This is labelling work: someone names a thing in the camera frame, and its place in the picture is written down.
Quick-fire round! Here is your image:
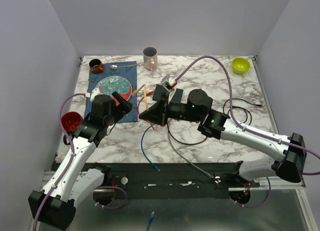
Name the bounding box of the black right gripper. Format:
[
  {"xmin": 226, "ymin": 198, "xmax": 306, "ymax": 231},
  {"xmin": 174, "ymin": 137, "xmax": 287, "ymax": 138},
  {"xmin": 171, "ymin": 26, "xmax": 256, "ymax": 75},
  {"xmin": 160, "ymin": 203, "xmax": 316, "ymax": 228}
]
[{"xmin": 139, "ymin": 91, "xmax": 202, "ymax": 126}]

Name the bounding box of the yellow ethernet cable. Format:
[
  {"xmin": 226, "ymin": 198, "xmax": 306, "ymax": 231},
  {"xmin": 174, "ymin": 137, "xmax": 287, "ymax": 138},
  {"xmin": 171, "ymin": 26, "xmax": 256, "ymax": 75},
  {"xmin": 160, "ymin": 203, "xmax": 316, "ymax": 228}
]
[{"xmin": 132, "ymin": 83, "xmax": 163, "ymax": 132}]

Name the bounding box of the black network switch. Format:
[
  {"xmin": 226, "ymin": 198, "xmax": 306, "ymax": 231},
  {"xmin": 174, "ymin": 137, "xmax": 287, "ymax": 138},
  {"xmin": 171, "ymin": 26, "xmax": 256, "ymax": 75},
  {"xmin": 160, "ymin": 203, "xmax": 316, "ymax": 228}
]
[{"xmin": 152, "ymin": 84, "xmax": 184, "ymax": 103}]

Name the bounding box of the red ethernet cable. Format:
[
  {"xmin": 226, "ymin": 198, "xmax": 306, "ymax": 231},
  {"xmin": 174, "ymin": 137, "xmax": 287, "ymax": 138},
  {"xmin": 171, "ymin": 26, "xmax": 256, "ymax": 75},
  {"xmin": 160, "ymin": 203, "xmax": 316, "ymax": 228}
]
[{"xmin": 136, "ymin": 90, "xmax": 155, "ymax": 122}]

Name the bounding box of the blue ethernet cable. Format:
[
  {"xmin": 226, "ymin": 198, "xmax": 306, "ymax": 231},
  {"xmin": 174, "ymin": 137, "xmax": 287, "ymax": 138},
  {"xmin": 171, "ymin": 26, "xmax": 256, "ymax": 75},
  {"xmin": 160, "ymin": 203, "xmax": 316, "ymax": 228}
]
[{"xmin": 140, "ymin": 127, "xmax": 161, "ymax": 171}]

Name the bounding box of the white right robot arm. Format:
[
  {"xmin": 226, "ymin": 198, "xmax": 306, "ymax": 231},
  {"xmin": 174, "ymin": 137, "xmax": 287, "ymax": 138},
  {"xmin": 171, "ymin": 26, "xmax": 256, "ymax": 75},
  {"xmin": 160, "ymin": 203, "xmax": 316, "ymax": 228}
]
[{"xmin": 139, "ymin": 89, "xmax": 307, "ymax": 187}]

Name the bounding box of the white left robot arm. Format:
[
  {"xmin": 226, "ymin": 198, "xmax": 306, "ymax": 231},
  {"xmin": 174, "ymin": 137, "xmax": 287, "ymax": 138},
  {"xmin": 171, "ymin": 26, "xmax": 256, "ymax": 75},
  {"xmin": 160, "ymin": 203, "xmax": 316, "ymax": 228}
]
[{"xmin": 28, "ymin": 91, "xmax": 132, "ymax": 231}]

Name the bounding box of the red and teal plate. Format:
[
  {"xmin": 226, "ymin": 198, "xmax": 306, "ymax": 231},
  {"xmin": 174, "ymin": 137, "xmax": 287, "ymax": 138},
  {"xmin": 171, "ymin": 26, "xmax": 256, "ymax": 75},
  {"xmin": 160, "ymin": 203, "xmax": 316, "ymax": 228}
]
[{"xmin": 95, "ymin": 75, "xmax": 133, "ymax": 101}]

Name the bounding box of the blue placemat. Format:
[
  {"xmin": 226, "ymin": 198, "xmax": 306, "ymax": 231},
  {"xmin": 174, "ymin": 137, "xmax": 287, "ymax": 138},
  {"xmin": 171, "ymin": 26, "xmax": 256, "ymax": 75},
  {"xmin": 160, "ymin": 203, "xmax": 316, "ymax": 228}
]
[{"xmin": 87, "ymin": 61, "xmax": 138, "ymax": 124}]

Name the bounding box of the metal spoon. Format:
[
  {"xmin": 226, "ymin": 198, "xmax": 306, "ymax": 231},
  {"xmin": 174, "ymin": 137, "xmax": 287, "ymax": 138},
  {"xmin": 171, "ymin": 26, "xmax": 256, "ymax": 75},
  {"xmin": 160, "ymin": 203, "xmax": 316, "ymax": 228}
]
[{"xmin": 109, "ymin": 64, "xmax": 136, "ymax": 70}]

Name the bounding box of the small brown orange cup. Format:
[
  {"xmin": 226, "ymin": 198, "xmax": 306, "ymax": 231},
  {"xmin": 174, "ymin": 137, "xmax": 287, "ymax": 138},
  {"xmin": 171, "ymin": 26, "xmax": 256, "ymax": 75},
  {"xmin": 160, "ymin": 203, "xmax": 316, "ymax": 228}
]
[{"xmin": 89, "ymin": 58, "xmax": 104, "ymax": 74}]

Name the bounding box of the red black patterned mug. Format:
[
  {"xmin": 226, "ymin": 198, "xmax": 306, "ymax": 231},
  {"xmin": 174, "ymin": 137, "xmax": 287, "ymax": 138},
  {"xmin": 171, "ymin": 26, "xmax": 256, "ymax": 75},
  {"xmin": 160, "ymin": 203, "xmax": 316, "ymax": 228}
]
[{"xmin": 60, "ymin": 111, "xmax": 83, "ymax": 138}]

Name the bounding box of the pink ceramic mug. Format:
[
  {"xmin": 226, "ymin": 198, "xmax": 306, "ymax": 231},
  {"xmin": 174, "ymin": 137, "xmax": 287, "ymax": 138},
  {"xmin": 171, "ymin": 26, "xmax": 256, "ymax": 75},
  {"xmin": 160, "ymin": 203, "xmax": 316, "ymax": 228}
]
[{"xmin": 142, "ymin": 46, "xmax": 158, "ymax": 71}]

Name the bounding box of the black mounting base bar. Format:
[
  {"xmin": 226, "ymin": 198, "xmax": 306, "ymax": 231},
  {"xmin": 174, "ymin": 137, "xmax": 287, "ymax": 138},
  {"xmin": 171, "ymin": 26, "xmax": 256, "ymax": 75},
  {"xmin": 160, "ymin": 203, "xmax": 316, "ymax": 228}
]
[{"xmin": 82, "ymin": 163, "xmax": 261, "ymax": 201}]

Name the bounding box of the lime green bowl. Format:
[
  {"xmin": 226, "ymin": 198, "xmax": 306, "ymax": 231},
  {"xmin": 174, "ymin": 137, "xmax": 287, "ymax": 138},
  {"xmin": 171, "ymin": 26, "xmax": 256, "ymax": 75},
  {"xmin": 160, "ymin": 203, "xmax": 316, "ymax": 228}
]
[{"xmin": 232, "ymin": 57, "xmax": 251, "ymax": 75}]

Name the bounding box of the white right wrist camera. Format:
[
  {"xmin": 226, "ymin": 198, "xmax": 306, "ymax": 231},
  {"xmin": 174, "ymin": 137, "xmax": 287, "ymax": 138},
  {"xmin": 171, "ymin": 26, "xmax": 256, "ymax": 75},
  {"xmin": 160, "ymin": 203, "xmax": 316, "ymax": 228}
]
[{"xmin": 160, "ymin": 75, "xmax": 177, "ymax": 101}]

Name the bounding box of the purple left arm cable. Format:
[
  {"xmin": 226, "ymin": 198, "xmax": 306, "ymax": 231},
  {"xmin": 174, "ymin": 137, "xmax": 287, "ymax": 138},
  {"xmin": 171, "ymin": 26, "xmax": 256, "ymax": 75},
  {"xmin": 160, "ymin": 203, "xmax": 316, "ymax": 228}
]
[{"xmin": 32, "ymin": 92, "xmax": 128, "ymax": 231}]

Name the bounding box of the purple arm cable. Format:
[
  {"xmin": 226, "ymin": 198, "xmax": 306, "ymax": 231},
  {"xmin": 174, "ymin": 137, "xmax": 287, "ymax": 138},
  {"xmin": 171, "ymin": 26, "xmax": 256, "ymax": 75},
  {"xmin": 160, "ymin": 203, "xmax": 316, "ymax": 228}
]
[
  {"xmin": 173, "ymin": 55, "xmax": 320, "ymax": 209},
  {"xmin": 32, "ymin": 92, "xmax": 128, "ymax": 231}
]

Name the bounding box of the grey ethernet cable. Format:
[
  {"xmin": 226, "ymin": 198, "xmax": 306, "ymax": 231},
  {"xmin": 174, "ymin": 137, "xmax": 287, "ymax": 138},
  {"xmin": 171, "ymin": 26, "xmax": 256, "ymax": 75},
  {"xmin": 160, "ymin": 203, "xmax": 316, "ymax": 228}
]
[{"xmin": 166, "ymin": 124, "xmax": 216, "ymax": 179}]

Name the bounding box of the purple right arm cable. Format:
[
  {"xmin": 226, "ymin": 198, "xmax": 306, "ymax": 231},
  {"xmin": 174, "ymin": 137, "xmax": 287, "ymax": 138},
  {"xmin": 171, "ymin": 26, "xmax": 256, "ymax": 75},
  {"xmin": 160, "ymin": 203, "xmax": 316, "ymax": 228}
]
[{"xmin": 173, "ymin": 55, "xmax": 320, "ymax": 209}]

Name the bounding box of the blue cable on floor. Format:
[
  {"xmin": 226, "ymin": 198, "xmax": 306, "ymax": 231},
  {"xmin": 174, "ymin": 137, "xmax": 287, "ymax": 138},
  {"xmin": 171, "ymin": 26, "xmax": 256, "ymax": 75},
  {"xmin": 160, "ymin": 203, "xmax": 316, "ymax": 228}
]
[{"xmin": 145, "ymin": 211, "xmax": 155, "ymax": 231}]

